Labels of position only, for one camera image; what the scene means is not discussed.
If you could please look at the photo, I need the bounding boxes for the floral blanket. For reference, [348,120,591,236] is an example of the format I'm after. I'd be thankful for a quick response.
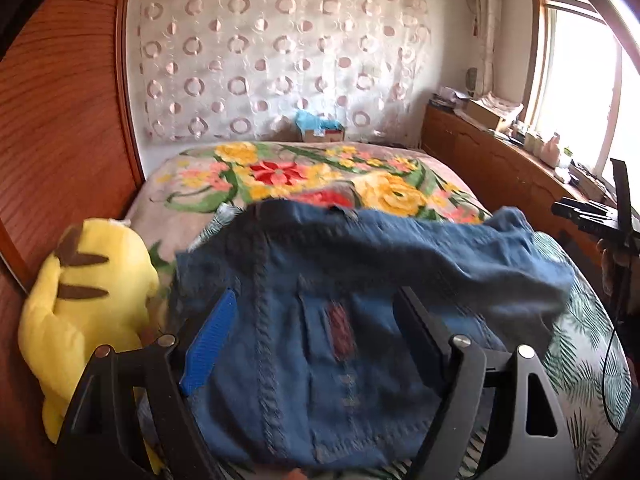
[122,141,493,281]

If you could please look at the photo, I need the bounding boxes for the pink bottle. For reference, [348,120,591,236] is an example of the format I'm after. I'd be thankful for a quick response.
[542,132,563,168]

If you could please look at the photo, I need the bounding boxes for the white lace curtain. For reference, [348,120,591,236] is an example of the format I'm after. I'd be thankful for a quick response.
[470,0,502,96]

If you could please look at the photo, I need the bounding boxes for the wooden wardrobe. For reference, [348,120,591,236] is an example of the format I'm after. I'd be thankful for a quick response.
[0,0,146,480]

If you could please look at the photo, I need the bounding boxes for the small cardboard box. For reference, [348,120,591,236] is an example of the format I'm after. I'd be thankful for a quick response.
[302,129,346,143]

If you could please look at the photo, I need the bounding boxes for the yellow plush toy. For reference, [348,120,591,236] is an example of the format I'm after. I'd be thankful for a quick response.
[17,217,161,471]

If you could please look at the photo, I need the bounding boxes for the black cable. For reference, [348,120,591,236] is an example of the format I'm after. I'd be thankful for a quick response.
[601,305,632,432]

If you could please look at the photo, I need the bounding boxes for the circle pattern padded headboard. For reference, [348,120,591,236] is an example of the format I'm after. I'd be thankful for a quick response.
[131,0,436,148]

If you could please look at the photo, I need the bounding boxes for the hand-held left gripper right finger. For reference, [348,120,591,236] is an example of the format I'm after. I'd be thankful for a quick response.
[392,286,581,480]

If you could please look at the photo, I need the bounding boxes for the blue denim pants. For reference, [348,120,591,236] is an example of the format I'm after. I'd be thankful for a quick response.
[167,199,576,473]

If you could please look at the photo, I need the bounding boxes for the window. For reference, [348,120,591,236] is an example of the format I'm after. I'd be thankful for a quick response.
[525,0,640,186]

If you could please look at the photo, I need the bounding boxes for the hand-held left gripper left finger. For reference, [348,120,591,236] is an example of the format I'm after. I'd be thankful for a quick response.
[56,287,238,480]

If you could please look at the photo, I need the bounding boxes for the flat cardboard box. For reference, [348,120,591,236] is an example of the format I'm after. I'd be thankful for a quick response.
[465,99,506,130]

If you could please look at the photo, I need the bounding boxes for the person's right hand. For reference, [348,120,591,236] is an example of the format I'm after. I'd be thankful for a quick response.
[596,236,621,297]

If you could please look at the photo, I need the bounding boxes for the floral bedspread bed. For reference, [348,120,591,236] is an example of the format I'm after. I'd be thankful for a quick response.
[187,205,633,480]

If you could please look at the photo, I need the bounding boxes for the wooden cabinet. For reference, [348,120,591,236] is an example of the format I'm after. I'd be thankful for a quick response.
[420,104,621,271]

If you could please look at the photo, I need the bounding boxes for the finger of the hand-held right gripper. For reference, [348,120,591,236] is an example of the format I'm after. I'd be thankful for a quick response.
[574,216,621,236]
[551,198,615,219]

